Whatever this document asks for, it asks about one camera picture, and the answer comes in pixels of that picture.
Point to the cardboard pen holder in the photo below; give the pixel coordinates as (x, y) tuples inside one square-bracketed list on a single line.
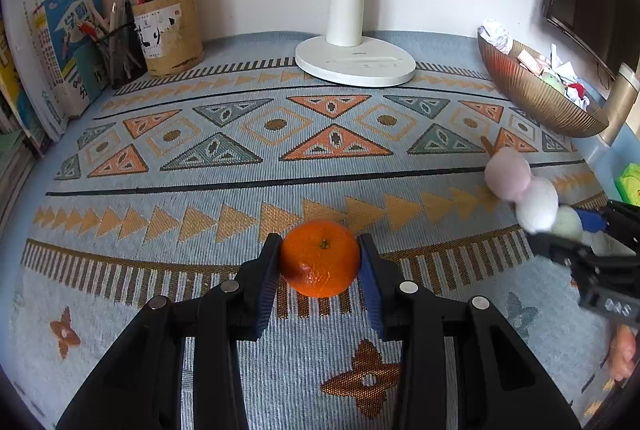
[(169, 33)]

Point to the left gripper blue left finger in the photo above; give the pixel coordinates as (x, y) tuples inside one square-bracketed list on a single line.
[(268, 271)]

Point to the orange mandarin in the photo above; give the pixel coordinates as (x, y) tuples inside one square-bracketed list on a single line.
[(319, 259)]

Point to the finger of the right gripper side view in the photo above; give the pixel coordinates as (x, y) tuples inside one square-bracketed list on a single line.
[(592, 221)]

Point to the black mesh pen cup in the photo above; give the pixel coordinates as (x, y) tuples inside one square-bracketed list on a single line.
[(122, 55)]

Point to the pink white dango plush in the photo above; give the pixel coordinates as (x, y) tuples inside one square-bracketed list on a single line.
[(536, 201)]

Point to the person's right hand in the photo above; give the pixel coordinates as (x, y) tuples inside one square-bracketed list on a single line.
[(623, 348)]

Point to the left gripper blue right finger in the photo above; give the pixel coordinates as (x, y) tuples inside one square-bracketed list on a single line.
[(372, 283)]

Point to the leaning children's books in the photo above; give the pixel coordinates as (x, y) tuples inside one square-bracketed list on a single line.
[(54, 70)]

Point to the patterned woven table mat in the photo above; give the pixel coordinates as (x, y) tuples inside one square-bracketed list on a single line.
[(166, 186)]

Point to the metallic monitor stand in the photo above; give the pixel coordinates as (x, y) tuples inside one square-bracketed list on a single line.
[(623, 94)]

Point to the amber ribbed glass bowl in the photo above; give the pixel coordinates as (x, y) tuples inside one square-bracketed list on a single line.
[(537, 98)]

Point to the green plastic object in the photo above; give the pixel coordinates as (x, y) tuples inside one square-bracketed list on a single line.
[(628, 185)]

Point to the crumpled papers in bowl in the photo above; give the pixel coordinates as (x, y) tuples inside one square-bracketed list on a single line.
[(539, 66)]

